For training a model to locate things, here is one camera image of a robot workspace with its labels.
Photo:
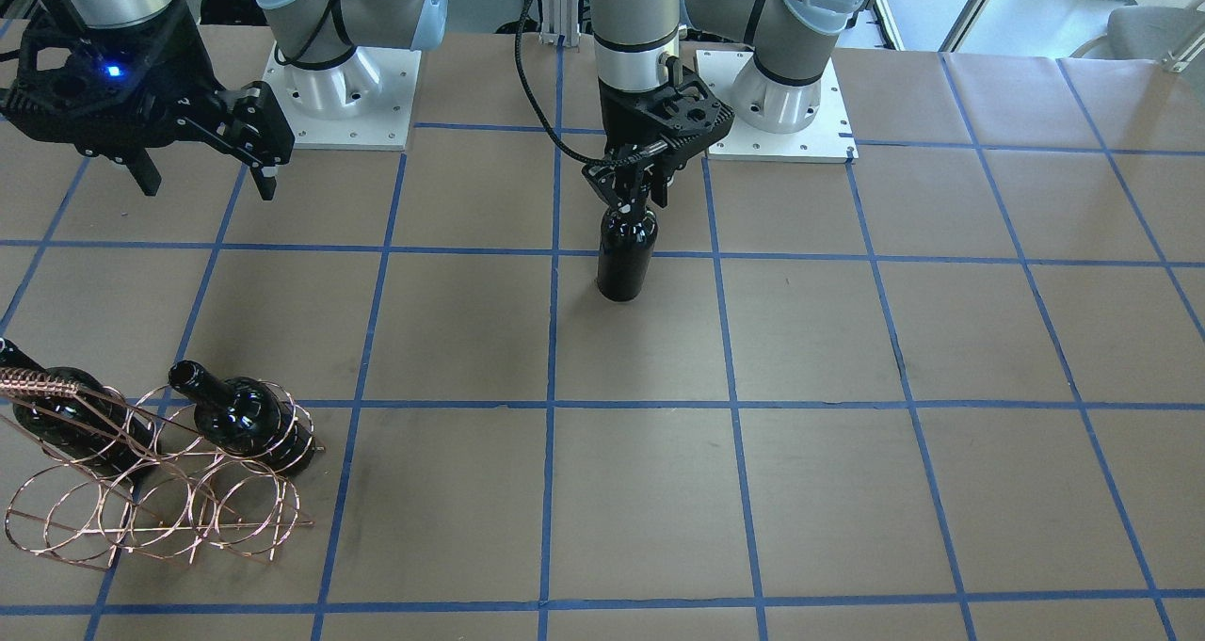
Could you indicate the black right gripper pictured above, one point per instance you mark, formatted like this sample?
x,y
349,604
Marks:
x,y
176,67

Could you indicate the dark bottle in rack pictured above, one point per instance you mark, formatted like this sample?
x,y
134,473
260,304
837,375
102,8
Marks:
x,y
85,432
242,417

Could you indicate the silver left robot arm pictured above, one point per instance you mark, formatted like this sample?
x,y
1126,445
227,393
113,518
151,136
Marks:
x,y
638,44

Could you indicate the aluminium frame post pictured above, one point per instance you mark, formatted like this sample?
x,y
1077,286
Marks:
x,y
560,22

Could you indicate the copper wire wine rack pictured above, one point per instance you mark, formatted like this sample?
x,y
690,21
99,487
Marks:
x,y
181,495

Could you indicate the dark glass wine bottle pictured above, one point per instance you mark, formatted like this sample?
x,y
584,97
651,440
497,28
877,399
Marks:
x,y
627,241

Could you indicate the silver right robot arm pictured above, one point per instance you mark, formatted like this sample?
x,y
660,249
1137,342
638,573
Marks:
x,y
314,35

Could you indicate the grey chair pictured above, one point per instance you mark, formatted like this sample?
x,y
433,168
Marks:
x,y
1173,37

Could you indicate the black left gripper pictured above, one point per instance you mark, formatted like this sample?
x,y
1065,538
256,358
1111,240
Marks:
x,y
621,117

